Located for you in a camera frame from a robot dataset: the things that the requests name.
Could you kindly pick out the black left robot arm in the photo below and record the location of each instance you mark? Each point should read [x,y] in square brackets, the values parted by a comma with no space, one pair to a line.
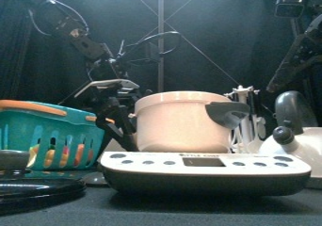
[56,18]

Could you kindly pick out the orange toy food piece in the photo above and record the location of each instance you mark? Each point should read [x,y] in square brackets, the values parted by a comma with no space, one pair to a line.
[78,154]
[49,157]

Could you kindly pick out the red toy food piece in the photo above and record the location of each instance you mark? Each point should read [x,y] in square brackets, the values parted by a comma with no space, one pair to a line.
[65,153]

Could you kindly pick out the dark small round disc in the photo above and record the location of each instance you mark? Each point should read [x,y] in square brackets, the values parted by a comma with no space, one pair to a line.
[94,179]

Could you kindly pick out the yellow toy food piece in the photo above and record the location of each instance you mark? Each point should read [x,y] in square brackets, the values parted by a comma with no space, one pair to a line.
[32,154]

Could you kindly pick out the grey rounded toy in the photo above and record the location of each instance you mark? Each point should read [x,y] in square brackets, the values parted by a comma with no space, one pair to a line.
[12,159]

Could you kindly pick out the black round lid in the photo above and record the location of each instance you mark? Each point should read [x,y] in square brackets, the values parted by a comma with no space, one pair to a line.
[33,189]

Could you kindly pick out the white gripper mount plate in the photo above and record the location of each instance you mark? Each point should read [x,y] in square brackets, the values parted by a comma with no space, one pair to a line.
[109,83]

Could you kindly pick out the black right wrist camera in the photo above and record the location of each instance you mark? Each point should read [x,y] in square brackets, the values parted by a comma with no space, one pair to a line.
[290,7]

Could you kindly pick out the grey metal frame pole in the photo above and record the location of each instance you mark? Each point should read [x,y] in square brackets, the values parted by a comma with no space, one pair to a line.
[160,47]

